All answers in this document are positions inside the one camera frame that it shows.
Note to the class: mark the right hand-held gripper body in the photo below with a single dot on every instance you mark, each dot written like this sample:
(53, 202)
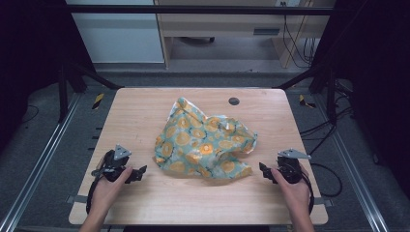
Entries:
(290, 169)

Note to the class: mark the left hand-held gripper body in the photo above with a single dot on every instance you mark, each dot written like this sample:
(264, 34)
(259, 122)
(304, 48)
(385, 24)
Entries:
(112, 166)

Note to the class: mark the teal cloth with orange circles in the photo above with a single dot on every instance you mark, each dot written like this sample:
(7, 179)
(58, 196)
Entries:
(196, 141)

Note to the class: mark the person's right hand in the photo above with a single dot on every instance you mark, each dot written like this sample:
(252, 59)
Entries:
(296, 195)

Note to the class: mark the person's left hand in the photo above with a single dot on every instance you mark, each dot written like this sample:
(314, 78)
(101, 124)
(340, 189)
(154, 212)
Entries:
(106, 193)

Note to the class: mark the yellow black tape marker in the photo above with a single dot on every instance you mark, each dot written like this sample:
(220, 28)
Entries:
(98, 101)
(304, 101)

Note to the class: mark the grey round table grommet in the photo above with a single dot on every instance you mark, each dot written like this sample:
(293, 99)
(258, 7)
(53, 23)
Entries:
(234, 101)

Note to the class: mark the black curtain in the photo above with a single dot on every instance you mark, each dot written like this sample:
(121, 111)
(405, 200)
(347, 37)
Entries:
(377, 80)
(29, 48)

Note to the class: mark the white cabinet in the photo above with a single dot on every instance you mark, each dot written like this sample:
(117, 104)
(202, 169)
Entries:
(119, 38)

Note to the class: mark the grey table bracket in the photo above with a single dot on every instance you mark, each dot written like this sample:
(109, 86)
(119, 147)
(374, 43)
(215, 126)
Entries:
(77, 199)
(324, 202)

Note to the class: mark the aluminium floor rail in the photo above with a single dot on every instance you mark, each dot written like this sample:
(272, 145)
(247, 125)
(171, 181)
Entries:
(38, 161)
(354, 174)

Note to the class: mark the black metal frame stand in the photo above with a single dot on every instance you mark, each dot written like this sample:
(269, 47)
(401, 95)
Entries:
(331, 96)
(63, 93)

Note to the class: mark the black horizontal frame bar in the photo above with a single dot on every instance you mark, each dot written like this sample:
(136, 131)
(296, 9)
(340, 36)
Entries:
(193, 9)

